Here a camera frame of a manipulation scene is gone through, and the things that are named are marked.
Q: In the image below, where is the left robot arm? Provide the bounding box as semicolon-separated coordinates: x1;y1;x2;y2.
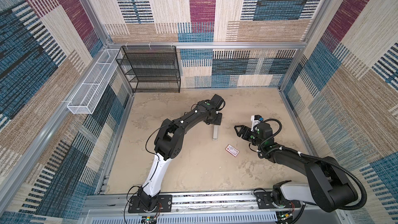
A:
137;94;226;211

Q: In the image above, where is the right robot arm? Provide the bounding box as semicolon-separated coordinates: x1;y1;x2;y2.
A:
234;122;367;213

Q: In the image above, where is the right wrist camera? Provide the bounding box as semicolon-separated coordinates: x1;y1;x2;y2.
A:
251;115;263;131

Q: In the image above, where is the white mesh wall basket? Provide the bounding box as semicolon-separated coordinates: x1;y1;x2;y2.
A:
67;49;119;115

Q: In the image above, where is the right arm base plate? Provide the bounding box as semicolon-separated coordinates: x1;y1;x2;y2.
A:
254;188;302;210

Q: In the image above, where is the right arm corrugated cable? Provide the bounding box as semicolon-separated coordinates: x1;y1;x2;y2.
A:
253;118;368;211

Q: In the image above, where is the red white staple box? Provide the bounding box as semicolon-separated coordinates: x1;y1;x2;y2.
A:
226;145;239;157

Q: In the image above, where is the black wire shelf rack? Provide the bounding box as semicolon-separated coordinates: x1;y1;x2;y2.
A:
116;46;181;93

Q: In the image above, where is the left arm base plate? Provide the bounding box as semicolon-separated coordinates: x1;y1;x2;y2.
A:
127;195;173;214

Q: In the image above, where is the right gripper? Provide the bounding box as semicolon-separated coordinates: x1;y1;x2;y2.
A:
234;125;263;148

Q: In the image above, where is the grey silver stapler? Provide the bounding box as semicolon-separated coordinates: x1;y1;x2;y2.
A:
212;125;219;141

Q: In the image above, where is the aluminium front rail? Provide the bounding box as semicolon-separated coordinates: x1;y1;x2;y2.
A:
78;189;354;224

